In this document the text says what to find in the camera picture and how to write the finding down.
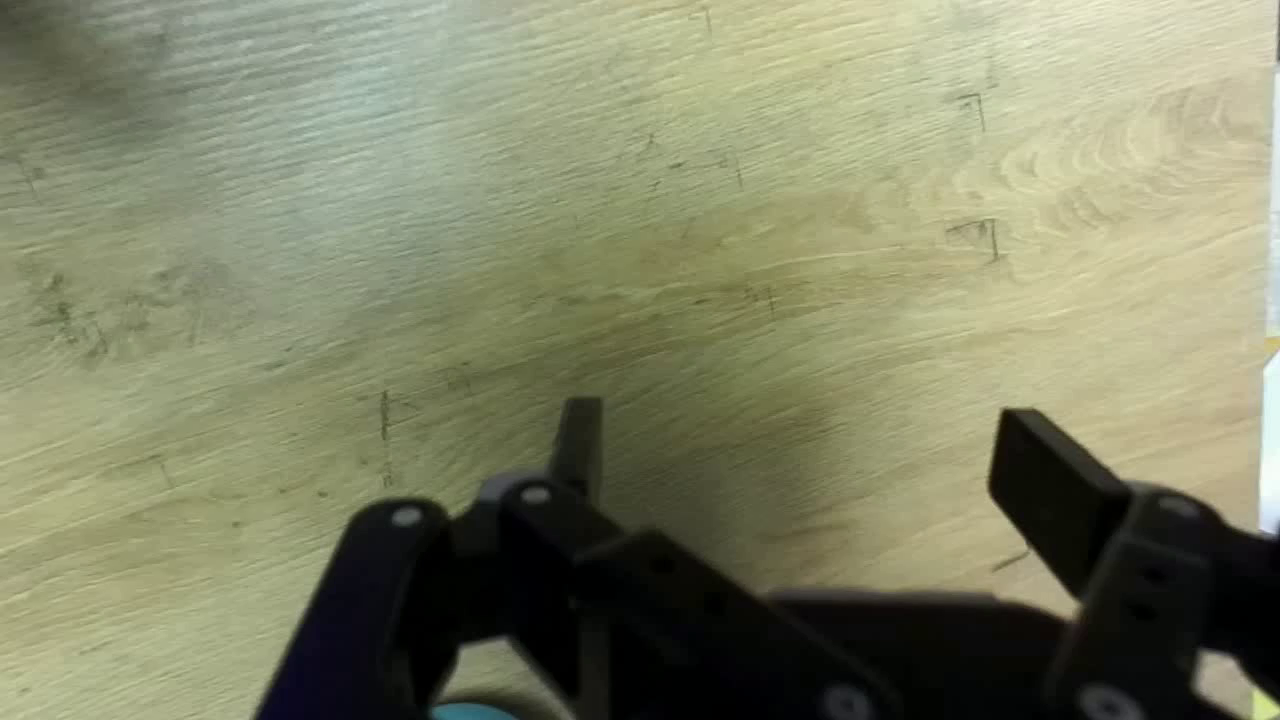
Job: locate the small blue ceramic vase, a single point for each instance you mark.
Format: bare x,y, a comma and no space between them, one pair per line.
480,709

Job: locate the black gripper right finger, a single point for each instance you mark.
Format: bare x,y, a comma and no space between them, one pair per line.
1145,572

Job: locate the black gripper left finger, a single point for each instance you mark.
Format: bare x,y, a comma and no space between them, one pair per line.
664,600

